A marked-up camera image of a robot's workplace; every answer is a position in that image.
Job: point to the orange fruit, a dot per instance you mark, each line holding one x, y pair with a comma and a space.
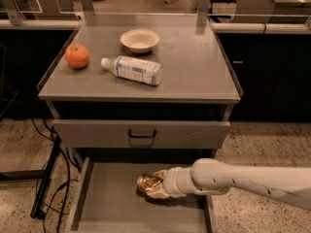
77, 56

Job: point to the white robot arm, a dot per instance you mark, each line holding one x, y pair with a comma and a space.
291, 185

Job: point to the open middle grey drawer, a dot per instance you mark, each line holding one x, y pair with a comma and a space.
107, 201

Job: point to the closed upper grey drawer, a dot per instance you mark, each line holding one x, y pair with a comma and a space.
87, 133

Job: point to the white horizontal rail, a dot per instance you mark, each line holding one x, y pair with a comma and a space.
252, 28

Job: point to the black power strip bar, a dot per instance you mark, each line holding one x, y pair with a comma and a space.
36, 211

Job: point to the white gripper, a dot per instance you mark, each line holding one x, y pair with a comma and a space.
170, 183

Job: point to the grey background desk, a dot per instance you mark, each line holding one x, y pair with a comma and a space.
272, 11

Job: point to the black drawer handle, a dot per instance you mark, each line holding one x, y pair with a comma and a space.
134, 135

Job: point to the white paper bowl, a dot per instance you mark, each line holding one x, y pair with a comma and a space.
140, 40

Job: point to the grey metal drawer cabinet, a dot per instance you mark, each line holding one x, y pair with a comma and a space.
197, 83

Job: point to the clear plastic water bottle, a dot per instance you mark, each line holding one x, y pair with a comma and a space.
134, 69

